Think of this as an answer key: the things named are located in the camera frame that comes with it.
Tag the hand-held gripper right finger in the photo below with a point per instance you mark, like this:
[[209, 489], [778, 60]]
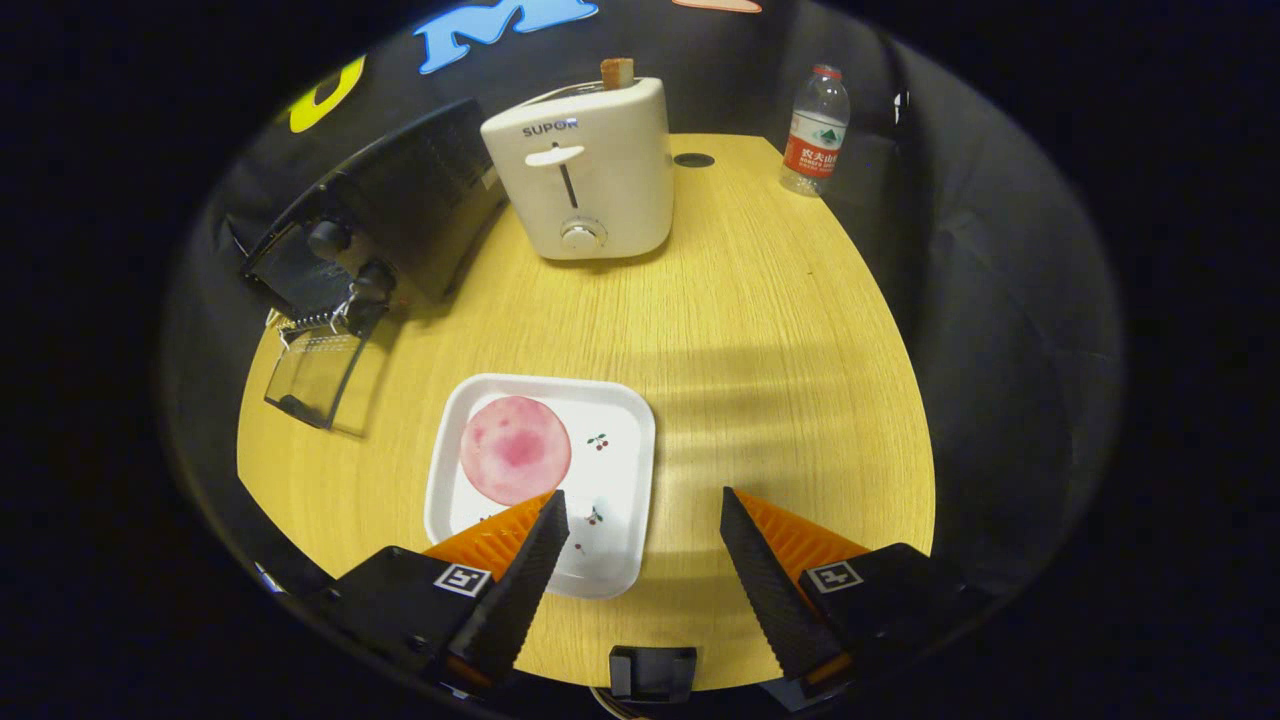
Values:
[[765, 590]]

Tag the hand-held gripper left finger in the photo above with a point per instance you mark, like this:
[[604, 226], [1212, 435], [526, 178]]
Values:
[[525, 590]]

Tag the pink round food slice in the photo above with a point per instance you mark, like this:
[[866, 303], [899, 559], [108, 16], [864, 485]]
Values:
[[515, 450]]

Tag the white square plate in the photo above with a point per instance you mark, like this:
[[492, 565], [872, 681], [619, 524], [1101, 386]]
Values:
[[610, 470]]

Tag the black toaster oven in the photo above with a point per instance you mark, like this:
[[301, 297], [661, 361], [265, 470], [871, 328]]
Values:
[[420, 190]]

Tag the white pop-up toaster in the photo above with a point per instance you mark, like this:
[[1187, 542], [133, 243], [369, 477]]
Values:
[[610, 170]]

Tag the clear plastic water bottle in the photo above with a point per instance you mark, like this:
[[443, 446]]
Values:
[[815, 150]]

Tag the brown toast slice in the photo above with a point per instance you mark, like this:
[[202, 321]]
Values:
[[617, 72]]

